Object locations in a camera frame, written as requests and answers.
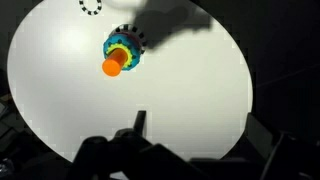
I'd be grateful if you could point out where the large black and white ring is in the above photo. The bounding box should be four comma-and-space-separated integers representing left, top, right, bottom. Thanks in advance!
112, 23, 148, 55

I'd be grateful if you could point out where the yellow bumpy ring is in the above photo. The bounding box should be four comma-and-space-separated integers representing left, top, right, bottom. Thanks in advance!
111, 43, 135, 67

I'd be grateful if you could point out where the small black and white ring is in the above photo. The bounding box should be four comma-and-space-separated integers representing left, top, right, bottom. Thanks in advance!
78, 0, 103, 16

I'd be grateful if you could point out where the red ring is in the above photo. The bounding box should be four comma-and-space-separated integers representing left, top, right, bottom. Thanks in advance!
132, 33, 142, 51

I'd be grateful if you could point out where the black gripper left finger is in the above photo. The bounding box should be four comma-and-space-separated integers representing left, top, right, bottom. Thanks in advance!
133, 110, 148, 137

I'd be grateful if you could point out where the orange stacking peg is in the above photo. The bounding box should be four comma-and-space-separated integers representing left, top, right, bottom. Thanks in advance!
101, 47, 129, 78

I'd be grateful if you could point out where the blue bumpy ring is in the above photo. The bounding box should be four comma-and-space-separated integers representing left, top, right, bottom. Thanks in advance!
102, 32, 142, 72

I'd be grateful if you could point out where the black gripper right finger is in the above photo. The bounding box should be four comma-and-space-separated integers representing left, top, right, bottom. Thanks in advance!
245, 112, 284, 158

